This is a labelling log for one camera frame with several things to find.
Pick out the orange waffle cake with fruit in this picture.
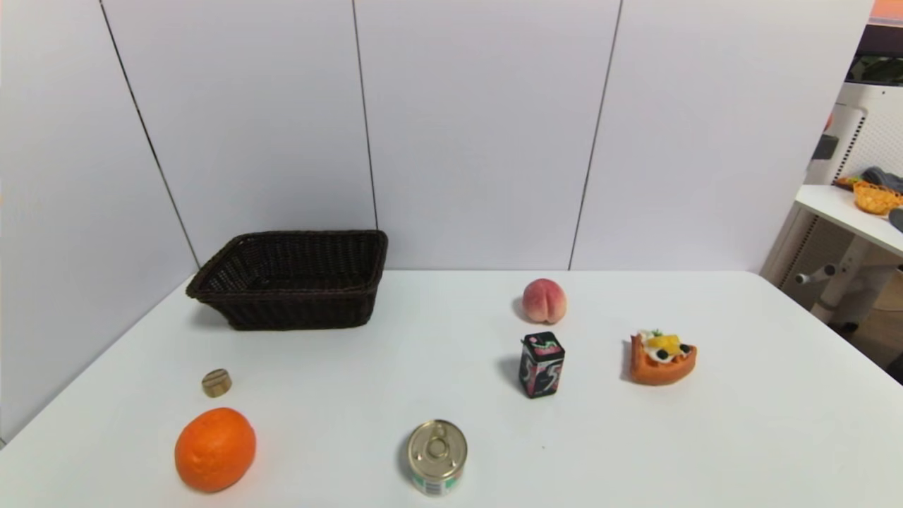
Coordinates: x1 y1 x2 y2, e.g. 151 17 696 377
630 329 698 386

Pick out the white perforated panel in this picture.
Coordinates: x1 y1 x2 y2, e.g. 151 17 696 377
760 83 903 311

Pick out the white side table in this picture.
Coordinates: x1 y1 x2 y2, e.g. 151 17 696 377
795 184 903 325

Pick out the grey cloth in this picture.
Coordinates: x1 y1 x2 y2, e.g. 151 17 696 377
861 167 903 194

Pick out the small orange woven basket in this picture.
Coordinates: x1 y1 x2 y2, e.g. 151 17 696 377
852 181 903 216

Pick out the silver pull-tab tin can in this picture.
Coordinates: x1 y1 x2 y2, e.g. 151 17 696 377
407 419 468 497

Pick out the dark brown wicker basket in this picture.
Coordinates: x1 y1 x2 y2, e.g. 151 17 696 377
186 229 389 331

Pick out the orange fruit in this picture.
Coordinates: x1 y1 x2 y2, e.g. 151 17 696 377
174 407 257 493

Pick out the black pink printed tin box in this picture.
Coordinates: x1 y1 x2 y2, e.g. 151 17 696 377
519 332 566 399

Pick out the small wooden cylinder block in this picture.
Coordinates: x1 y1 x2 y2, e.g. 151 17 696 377
202 368 233 398

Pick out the pink peach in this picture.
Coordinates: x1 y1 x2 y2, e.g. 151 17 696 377
522 278 568 325

